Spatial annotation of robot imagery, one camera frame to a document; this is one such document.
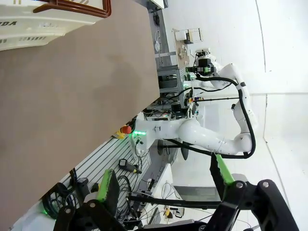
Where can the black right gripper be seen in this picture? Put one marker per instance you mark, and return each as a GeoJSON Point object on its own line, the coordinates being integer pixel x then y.
{"type": "Point", "coordinates": [204, 63]}

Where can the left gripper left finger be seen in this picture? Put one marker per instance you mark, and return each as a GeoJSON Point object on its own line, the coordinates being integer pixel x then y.
{"type": "Point", "coordinates": [103, 190]}

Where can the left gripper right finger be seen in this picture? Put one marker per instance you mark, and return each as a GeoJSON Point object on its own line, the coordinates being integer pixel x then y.
{"type": "Point", "coordinates": [222, 175]}

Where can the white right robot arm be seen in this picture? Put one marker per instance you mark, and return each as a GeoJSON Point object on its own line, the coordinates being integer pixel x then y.
{"type": "Point", "coordinates": [204, 137]}

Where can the black power adapter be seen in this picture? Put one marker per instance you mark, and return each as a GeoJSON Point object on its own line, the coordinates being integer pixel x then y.
{"type": "Point", "coordinates": [83, 184]}

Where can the beige board with parts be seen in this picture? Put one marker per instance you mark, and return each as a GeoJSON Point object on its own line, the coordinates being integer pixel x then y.
{"type": "Point", "coordinates": [179, 60]}

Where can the black handheld tool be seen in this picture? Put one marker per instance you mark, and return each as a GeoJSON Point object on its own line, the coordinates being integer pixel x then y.
{"type": "Point", "coordinates": [122, 162]}

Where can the slotted aluminium panel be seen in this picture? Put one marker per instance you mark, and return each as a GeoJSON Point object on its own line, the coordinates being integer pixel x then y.
{"type": "Point", "coordinates": [106, 156]}

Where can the red emergency stop button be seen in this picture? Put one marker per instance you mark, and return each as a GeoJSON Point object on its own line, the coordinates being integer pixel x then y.
{"type": "Point", "coordinates": [126, 130]}

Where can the aluminium frame rack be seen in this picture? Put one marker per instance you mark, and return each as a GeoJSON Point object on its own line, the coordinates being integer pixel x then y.
{"type": "Point", "coordinates": [168, 54]}

